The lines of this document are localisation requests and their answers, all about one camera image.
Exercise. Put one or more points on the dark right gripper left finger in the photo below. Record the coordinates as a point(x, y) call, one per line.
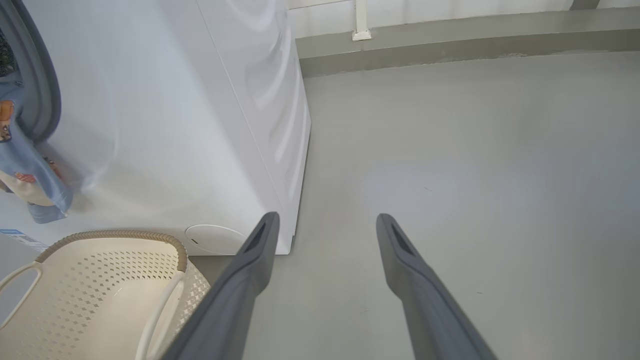
point(230, 300)

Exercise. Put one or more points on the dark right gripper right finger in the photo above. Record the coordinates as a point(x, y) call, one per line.
point(425, 310)

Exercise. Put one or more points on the blue patterned garment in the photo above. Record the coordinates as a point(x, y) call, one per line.
point(25, 165)

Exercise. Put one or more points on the white front-load washing machine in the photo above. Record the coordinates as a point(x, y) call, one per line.
point(150, 125)

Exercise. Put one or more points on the grey rubber door gasket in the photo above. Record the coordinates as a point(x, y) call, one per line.
point(42, 90)

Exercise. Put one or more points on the steel perforated washer drum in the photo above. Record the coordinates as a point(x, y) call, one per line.
point(5, 55)

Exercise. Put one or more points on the round white filter cover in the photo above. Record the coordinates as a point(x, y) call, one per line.
point(215, 239)

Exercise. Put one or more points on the cream perforated laundry basket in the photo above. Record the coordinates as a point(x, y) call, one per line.
point(90, 300)

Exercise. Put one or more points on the blue energy label sticker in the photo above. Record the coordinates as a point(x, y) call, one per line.
point(20, 238)

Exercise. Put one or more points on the white wall conduit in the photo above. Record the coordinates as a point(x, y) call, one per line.
point(361, 20)

